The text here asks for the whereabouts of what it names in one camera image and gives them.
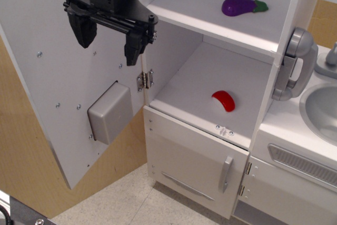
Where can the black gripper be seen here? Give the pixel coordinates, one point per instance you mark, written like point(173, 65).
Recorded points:
point(126, 16)

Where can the white fridge door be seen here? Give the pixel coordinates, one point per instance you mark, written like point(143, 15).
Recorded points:
point(62, 79)

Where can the white toy fridge cabinet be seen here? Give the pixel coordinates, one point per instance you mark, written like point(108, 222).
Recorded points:
point(199, 51)

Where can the grey ice dispenser box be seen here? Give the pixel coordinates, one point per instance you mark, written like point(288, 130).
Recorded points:
point(111, 113)

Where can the purple toy eggplant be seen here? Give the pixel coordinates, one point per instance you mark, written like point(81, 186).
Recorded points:
point(238, 7)

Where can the white lower freezer door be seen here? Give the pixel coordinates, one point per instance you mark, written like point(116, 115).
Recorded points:
point(190, 161)

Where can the white magnetic door latch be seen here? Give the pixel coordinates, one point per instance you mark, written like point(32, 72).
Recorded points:
point(223, 131)

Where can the grey toy telephone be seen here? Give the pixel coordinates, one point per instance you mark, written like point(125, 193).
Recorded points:
point(297, 66)

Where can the silver oven door hinge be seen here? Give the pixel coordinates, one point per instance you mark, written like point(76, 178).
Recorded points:
point(245, 174)

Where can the grey toy faucet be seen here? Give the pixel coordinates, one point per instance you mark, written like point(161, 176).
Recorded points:
point(326, 63)

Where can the grey toy sink basin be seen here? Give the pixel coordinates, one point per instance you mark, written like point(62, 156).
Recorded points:
point(318, 111)

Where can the white oven cabinet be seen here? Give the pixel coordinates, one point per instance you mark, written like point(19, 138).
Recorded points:
point(273, 195)

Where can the grey oven vent panel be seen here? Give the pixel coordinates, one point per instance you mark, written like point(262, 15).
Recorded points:
point(313, 167)

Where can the grey freezer door handle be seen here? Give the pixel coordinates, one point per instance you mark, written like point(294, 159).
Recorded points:
point(224, 173)

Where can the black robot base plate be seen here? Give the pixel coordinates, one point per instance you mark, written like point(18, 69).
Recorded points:
point(15, 212)

